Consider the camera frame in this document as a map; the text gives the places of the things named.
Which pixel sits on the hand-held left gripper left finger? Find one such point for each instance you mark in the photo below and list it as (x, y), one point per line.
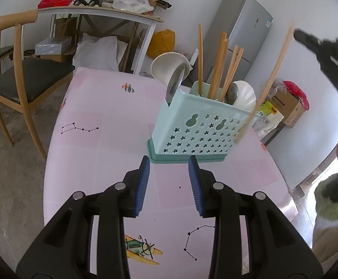
(142, 189)

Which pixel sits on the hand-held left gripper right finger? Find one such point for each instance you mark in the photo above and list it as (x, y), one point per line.
(195, 189)

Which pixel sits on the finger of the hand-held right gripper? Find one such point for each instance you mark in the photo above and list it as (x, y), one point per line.
(311, 39)
(322, 58)

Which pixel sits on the wooden chopstick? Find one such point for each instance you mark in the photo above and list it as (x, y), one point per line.
(221, 64)
(273, 72)
(200, 58)
(236, 64)
(217, 64)
(230, 64)

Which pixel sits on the mint green utensil holder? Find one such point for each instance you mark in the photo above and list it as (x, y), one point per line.
(203, 107)

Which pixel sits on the metal spoon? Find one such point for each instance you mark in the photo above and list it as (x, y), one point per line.
(231, 93)
(174, 84)

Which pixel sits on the large printed cardboard box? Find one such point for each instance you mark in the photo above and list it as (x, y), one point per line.
(288, 107)

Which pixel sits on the silver refrigerator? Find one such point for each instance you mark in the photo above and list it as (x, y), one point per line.
(244, 20)

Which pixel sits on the white and yellow rice bag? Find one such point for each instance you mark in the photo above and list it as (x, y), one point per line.
(270, 120)

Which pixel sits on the dark wooden stool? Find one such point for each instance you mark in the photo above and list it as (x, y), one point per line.
(273, 136)

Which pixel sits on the white carton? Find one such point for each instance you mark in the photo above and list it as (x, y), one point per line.
(194, 57)

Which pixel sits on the white sack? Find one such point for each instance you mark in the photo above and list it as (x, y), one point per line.
(99, 51)

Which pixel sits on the yellow plastic bag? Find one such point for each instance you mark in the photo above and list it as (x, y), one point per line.
(163, 43)

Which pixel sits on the plastic wrapped flat box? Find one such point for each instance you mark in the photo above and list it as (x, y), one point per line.
(52, 46)

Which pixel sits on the small brown cardboard box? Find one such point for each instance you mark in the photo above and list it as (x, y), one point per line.
(65, 29)

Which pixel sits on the white side table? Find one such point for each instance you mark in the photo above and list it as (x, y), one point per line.
(99, 11)

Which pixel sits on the white plastic bag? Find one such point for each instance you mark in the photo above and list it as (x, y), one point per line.
(131, 5)

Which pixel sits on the small black device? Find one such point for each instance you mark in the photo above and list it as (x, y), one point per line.
(80, 0)
(95, 1)

